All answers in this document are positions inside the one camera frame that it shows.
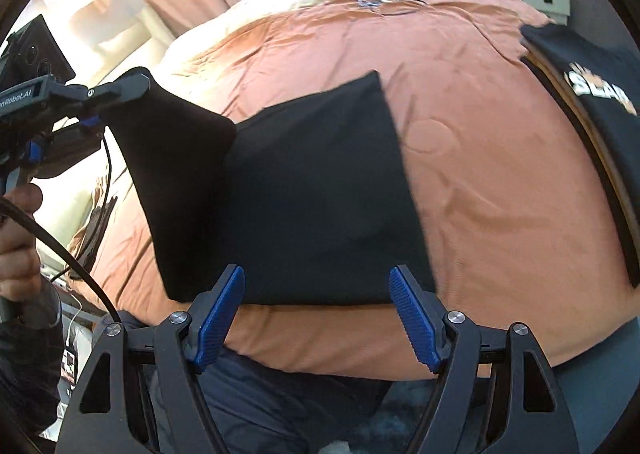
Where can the black t-shirt with floral trim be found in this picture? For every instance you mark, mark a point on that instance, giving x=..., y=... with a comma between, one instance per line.
x=300, y=204

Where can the person's left hand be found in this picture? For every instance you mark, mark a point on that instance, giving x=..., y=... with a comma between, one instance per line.
x=20, y=244

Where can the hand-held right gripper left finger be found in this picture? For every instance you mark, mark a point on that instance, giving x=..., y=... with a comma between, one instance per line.
x=220, y=319

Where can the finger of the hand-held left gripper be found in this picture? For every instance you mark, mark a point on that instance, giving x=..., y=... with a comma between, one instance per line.
x=120, y=87

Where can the cream padded headboard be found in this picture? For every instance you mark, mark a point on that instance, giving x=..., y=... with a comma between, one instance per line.
x=100, y=29

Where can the orange blanket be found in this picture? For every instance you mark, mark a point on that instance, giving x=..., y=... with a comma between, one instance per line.
x=500, y=214

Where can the person's dark pants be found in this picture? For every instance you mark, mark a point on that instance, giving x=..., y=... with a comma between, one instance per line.
x=275, y=404

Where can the white printed card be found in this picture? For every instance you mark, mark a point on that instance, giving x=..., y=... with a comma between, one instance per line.
x=70, y=359

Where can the dark brown pouch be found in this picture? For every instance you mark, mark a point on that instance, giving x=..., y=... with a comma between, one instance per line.
x=97, y=229

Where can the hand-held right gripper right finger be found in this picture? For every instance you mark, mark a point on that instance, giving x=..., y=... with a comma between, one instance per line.
x=415, y=319

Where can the black printed folded t-shirt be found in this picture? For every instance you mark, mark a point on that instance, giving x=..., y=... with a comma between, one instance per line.
x=595, y=84

